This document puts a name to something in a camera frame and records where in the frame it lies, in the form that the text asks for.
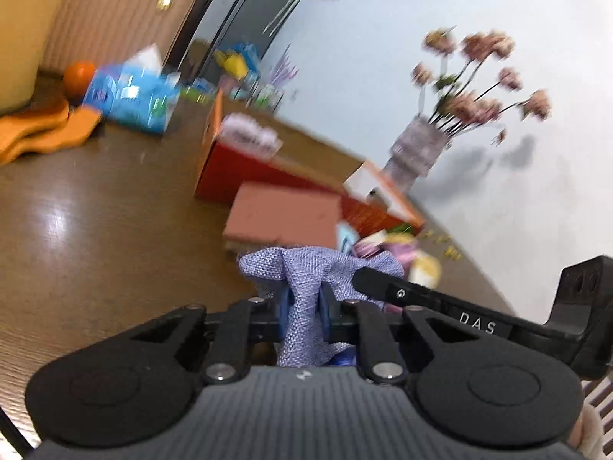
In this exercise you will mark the black cabinet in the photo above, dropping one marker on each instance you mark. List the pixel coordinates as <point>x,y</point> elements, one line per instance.
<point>239,5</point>

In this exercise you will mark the brown flat cardboard box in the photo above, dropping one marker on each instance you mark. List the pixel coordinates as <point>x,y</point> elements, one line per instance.
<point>282,213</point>

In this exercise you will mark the scattered yellow petals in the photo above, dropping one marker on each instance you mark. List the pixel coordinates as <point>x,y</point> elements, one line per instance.
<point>448,249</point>

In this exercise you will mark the dried pink roses bouquet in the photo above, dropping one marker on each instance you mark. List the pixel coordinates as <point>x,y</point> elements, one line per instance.
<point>471,100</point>

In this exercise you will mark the person's right forearm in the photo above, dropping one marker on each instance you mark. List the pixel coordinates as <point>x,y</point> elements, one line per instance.
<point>589,436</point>

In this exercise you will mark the lavender woven cloth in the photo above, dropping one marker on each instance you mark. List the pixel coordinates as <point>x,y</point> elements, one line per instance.
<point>306,282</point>

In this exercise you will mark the pink satin cloth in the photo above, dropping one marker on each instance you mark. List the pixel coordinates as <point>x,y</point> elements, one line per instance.
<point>388,251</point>

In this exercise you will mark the red cardboard box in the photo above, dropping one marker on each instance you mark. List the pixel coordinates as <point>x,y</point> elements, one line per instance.
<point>230,172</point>

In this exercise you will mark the blue tissue pack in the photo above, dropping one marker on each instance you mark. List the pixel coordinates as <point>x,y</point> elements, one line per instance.
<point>129,96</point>

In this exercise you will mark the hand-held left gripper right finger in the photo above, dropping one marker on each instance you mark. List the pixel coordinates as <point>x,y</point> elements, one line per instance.
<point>327,314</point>

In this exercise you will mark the pink ribbed suitcase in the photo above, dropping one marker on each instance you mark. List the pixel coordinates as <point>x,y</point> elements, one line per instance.
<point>115,14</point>

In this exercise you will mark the dried lavender bunch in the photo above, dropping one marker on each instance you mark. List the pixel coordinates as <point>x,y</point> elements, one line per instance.
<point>283,69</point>

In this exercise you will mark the yellow soft toy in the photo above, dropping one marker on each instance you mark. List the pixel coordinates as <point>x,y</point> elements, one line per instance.
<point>425,270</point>

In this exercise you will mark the grey ribbed vase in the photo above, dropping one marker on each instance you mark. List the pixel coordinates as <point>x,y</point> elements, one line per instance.
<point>414,153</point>

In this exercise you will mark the orange fruit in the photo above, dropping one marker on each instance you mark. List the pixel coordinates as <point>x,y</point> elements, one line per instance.
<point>79,79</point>

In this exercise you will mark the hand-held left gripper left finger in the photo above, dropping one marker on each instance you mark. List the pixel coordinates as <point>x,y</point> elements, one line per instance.
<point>283,314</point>

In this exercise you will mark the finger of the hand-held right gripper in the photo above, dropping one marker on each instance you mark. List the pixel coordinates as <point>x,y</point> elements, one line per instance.
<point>392,290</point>

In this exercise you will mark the yellow watering can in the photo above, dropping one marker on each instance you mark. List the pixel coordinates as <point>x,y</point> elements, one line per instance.
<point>233,63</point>

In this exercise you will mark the lavender fluffy soft item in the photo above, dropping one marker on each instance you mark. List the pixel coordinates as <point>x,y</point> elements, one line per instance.
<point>249,133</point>

